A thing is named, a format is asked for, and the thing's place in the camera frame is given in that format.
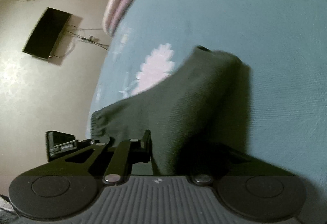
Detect dark green knit garment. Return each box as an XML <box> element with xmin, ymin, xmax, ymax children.
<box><xmin>91</xmin><ymin>46</ymin><xmax>251</xmax><ymax>176</ymax></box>

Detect blue flower-print bed sheet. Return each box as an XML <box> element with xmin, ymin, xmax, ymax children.
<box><xmin>86</xmin><ymin>0</ymin><xmax>327</xmax><ymax>224</ymax></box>

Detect black wall television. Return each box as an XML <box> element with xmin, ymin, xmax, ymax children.
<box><xmin>23</xmin><ymin>7</ymin><xmax>72</xmax><ymax>60</ymax></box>

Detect black wall cables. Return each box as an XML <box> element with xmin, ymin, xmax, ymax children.
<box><xmin>50</xmin><ymin>0</ymin><xmax>113</xmax><ymax>59</ymax></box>

